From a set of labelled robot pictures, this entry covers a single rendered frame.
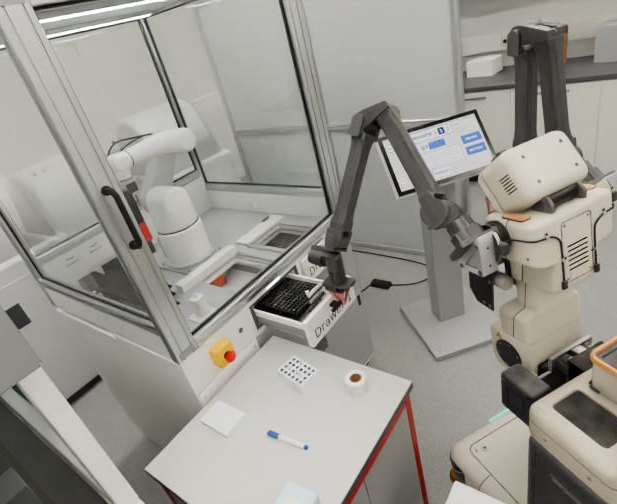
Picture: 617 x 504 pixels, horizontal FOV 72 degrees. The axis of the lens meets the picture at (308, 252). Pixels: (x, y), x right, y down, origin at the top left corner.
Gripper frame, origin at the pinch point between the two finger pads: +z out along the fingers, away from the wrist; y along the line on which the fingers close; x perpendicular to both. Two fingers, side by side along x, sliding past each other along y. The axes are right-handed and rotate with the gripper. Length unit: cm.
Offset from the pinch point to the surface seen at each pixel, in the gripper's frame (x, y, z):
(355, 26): -163, 77, -74
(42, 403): 87, 8, -38
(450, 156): -97, -4, -17
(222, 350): 36.9, 25.2, 0.1
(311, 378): 27.0, -2.4, 10.8
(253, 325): 18.5, 29.6, 5.6
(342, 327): -31, 29, 47
